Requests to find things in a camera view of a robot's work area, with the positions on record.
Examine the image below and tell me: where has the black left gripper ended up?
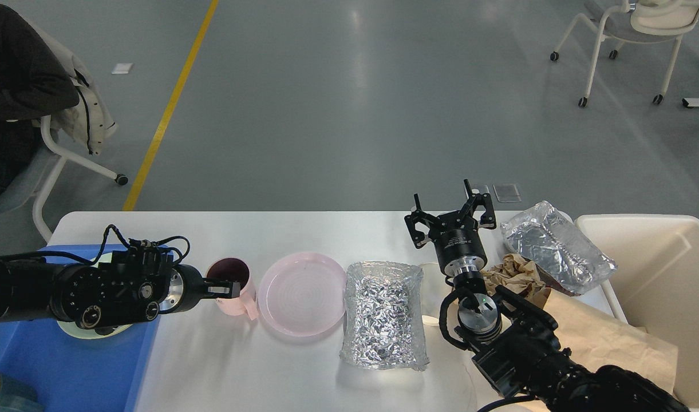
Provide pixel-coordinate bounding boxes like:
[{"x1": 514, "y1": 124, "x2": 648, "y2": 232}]
[{"x1": 159, "y1": 264, "x2": 242, "y2": 315}]

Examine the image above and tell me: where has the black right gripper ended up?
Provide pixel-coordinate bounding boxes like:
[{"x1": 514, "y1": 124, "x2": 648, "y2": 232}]
[{"x1": 406, "y1": 180, "x2": 497, "y2": 274}]

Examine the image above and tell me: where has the pink mug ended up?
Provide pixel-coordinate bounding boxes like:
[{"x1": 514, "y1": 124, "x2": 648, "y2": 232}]
[{"x1": 206, "y1": 257, "x2": 259, "y2": 321}]

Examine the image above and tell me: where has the pink plate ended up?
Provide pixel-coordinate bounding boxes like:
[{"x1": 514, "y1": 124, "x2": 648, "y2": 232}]
[{"x1": 257, "y1": 251, "x2": 347, "y2": 338}]

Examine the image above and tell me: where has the teal mug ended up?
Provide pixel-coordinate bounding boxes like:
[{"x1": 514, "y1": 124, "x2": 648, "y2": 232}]
[{"x1": 0, "y1": 373, "x2": 45, "y2": 411}]

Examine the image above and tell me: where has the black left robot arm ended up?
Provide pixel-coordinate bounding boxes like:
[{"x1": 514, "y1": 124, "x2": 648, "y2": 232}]
[{"x1": 0, "y1": 224, "x2": 242, "y2": 334}]

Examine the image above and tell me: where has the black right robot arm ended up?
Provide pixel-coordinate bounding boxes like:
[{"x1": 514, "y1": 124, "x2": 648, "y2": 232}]
[{"x1": 404, "y1": 180, "x2": 688, "y2": 411}]

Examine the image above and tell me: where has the floor outlet plate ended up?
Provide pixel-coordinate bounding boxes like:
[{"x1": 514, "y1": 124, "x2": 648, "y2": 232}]
[{"x1": 492, "y1": 183, "x2": 522, "y2": 203}]

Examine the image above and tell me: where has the crumpled brown paper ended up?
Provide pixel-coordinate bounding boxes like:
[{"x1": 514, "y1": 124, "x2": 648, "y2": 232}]
[{"x1": 481, "y1": 253, "x2": 550, "y2": 308}]

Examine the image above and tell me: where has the foil bag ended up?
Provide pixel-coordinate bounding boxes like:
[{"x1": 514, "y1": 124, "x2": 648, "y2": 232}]
[{"x1": 499, "y1": 200, "x2": 617, "y2": 296}]

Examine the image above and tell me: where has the crumpled foil tray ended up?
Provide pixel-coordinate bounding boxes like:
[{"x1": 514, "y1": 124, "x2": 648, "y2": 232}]
[{"x1": 339, "y1": 261, "x2": 429, "y2": 372}]

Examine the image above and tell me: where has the light green plate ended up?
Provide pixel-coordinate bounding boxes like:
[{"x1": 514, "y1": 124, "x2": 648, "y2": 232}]
[{"x1": 56, "y1": 252, "x2": 133, "y2": 340}]

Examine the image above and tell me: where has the blue plastic tray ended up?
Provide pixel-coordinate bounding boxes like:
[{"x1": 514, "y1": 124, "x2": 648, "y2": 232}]
[{"x1": 0, "y1": 246, "x2": 157, "y2": 411}]

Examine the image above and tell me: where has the brown paper bag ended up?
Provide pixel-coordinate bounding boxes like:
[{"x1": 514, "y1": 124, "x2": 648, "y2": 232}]
[{"x1": 532, "y1": 288, "x2": 678, "y2": 394}]

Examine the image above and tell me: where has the white chair with jacket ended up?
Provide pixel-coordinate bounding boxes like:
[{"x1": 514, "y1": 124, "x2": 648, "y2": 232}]
[{"x1": 0, "y1": 116, "x2": 129, "y2": 241}]

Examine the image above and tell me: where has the cream plastic bin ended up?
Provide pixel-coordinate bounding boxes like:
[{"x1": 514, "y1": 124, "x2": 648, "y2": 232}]
[{"x1": 576, "y1": 214, "x2": 699, "y2": 409}]

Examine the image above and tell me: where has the white paper on floor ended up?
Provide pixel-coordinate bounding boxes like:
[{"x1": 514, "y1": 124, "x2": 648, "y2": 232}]
[{"x1": 111, "y1": 63, "x2": 134, "y2": 75}]

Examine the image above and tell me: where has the white rolling chair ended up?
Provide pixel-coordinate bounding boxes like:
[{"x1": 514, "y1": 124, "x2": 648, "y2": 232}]
[{"x1": 549, "y1": 1, "x2": 699, "y2": 108}]

